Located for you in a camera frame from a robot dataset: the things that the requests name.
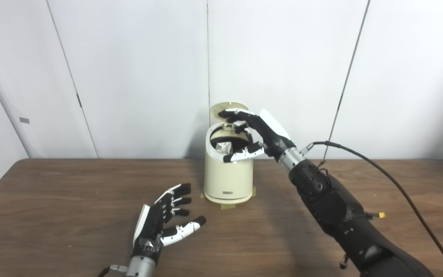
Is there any cream-colored round bin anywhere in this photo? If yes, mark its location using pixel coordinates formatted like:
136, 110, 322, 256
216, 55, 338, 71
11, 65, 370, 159
204, 122, 254, 205

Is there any cream round bin lid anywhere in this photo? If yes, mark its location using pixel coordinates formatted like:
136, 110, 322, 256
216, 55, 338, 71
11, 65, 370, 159
210, 101, 250, 124

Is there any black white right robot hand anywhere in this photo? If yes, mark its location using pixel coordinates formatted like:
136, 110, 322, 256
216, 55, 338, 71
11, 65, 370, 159
218, 108, 296, 163

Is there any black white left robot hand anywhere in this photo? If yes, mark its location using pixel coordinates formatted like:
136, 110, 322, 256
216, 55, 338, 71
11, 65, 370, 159
131, 183, 207, 262

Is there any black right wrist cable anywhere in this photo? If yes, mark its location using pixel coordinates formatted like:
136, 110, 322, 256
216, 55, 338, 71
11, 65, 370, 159
300, 141, 443, 277

